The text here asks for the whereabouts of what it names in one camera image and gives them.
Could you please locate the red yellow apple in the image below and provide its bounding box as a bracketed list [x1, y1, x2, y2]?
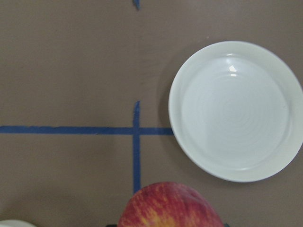
[117, 182, 224, 227]

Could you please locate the white round plate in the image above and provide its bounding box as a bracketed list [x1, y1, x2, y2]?
[168, 41, 303, 182]

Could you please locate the white small bowl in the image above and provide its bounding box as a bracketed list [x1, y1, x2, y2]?
[0, 220, 36, 227]

